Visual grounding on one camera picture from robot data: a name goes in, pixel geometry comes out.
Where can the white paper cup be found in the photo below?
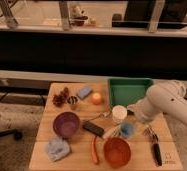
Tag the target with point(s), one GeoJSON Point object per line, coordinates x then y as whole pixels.
{"type": "Point", "coordinates": [119, 113]}

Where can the purple bowl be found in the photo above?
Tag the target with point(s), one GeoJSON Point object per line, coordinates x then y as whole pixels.
{"type": "Point", "coordinates": [66, 124]}

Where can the blue crumpled cloth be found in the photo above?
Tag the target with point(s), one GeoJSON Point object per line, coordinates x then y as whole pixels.
{"type": "Point", "coordinates": [57, 149]}

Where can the blue sponge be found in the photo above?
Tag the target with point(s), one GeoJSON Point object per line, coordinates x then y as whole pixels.
{"type": "Point", "coordinates": [84, 92]}

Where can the black white striped cup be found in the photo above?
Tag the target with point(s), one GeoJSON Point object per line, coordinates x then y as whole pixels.
{"type": "Point", "coordinates": [72, 101]}

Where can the orange-red bowl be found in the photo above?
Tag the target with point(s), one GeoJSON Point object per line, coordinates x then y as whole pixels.
{"type": "Point", "coordinates": [117, 152]}

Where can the brown pine cone cluster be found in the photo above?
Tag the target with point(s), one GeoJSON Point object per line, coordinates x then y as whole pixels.
{"type": "Point", "coordinates": [60, 99]}

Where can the blue plastic cup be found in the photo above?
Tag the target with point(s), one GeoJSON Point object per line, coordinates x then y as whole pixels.
{"type": "Point", "coordinates": [126, 129]}

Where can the orange carrot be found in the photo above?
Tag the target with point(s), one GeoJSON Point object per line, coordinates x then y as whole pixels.
{"type": "Point", "coordinates": [94, 154]}

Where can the green plastic tray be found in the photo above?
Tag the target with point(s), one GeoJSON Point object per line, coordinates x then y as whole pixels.
{"type": "Point", "coordinates": [127, 91]}

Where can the black rectangular block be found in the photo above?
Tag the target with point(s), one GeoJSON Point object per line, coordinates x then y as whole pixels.
{"type": "Point", "coordinates": [93, 128]}

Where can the black handled peeler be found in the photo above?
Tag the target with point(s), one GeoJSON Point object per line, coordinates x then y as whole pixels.
{"type": "Point", "coordinates": [155, 145]}

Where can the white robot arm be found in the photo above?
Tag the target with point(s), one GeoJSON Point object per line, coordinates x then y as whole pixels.
{"type": "Point", "coordinates": [165, 97]}

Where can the orange ball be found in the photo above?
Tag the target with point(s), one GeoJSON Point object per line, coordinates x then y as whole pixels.
{"type": "Point", "coordinates": [96, 98]}

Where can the cream banana toy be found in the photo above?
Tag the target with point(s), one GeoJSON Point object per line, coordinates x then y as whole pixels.
{"type": "Point", "coordinates": [113, 132]}

